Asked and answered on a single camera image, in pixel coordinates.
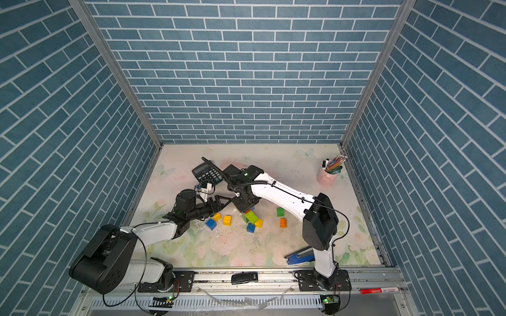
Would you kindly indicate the blue lego brick centre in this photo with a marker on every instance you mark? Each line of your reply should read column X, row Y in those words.
column 250, row 228

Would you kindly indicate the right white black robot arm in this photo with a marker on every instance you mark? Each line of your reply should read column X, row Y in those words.
column 316, row 213

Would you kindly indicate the small green lego brick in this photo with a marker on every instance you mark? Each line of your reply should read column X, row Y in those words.
column 280, row 212

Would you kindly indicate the coloured pencils bundle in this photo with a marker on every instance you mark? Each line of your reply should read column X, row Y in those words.
column 335, row 165

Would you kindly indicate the blue lego brick left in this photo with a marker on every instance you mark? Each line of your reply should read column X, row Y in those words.
column 211, row 224

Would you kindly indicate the blue black stapler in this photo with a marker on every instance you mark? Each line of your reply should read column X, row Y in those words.
column 304, row 255

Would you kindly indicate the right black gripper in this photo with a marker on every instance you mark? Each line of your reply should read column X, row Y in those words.
column 236, row 201

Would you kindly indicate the lime long lego brick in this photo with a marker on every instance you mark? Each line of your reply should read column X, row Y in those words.
column 251, row 216

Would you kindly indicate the pink pencil cup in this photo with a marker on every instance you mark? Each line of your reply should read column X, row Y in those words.
column 325, row 179

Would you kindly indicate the blue lego brick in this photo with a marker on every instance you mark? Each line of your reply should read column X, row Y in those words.
column 250, row 228
column 211, row 224

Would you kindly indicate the yellow lego brick middle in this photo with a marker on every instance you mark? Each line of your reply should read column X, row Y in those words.
column 227, row 220

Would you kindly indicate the yellow lego brick right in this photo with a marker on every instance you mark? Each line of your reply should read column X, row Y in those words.
column 259, row 223

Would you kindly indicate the red marker pen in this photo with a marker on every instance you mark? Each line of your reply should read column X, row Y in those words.
column 380, row 290

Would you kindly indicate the small orange lego brick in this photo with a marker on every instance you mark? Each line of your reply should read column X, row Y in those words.
column 283, row 222

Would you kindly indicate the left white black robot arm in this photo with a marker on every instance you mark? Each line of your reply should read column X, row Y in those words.
column 106, row 262

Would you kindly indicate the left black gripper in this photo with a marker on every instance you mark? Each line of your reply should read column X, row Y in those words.
column 215, row 203

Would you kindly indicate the black desk calculator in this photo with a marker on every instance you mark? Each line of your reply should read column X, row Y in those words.
column 206, row 172

